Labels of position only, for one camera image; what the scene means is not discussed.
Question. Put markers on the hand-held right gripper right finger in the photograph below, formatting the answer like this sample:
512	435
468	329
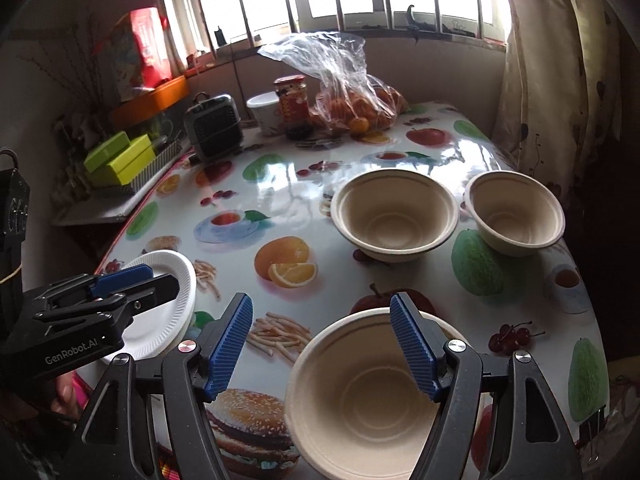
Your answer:
415	350

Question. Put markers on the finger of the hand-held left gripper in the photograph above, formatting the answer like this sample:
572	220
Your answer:
155	290
122	277

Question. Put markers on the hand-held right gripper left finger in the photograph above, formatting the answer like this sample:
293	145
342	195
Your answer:
227	350

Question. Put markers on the large white paper plate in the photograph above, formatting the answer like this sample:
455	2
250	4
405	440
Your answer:
145	347

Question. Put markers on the small beige paper bowl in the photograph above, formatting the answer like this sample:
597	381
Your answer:
515	215

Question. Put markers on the person's left hand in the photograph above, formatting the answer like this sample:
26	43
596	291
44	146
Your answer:
67	395

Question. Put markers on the grey side shelf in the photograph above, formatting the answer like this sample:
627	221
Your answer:
100	210

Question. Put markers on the yellow rubber band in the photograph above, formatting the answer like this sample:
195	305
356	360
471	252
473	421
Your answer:
12	275

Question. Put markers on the lime green box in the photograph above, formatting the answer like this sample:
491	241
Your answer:
130	162

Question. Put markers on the grey zigzag pattern box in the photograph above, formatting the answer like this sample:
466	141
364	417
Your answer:
160	165

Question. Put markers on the thin green box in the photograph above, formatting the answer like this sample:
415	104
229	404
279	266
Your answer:
105	152

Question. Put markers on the grey portable heater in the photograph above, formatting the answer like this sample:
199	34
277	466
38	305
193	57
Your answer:
215	130

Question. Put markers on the orange box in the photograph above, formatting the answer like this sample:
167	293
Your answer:
150	102

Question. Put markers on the food print vinyl tablecloth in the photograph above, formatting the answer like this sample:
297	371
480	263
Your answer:
300	185

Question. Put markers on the black binder clip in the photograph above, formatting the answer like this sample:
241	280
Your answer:
595	430

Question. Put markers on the dried branches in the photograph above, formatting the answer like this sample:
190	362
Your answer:
65	70

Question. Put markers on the glass jar with red label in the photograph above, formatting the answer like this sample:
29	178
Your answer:
292	105

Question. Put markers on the red printed gift bag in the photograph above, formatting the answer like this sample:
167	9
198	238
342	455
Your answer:
145	45

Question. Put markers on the pile of oranges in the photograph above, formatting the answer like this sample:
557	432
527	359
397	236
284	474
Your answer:
360	110

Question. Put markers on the clear plastic bag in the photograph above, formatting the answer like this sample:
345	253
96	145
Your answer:
330	60

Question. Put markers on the patterned curtain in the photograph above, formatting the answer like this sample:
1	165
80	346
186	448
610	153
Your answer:
550	85

